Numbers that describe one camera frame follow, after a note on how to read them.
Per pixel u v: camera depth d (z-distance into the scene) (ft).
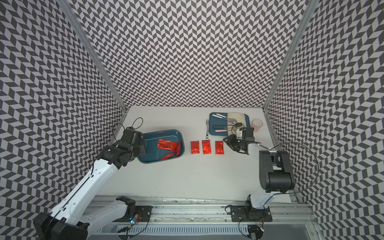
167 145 2.71
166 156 2.47
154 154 2.71
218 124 3.57
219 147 3.16
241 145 2.45
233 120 3.66
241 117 3.67
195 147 3.16
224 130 3.38
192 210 2.47
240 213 2.40
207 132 3.45
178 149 2.59
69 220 1.23
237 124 3.45
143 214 2.41
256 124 3.41
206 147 3.16
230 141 2.75
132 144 1.90
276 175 1.53
